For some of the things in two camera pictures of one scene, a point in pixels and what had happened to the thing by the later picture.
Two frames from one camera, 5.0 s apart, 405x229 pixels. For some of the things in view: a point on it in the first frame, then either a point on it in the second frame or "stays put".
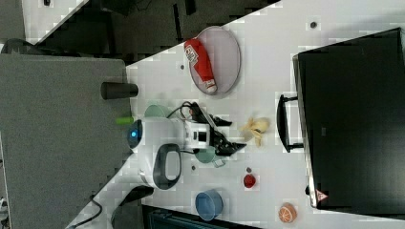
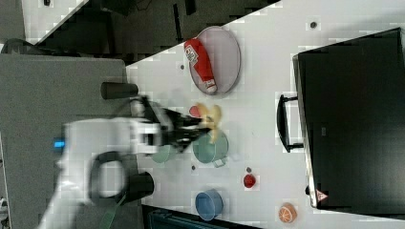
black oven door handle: [282, 124] stays put
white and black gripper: [197, 135] → [147, 136]
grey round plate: [223, 54] stays put
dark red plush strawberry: [249, 180] stays put
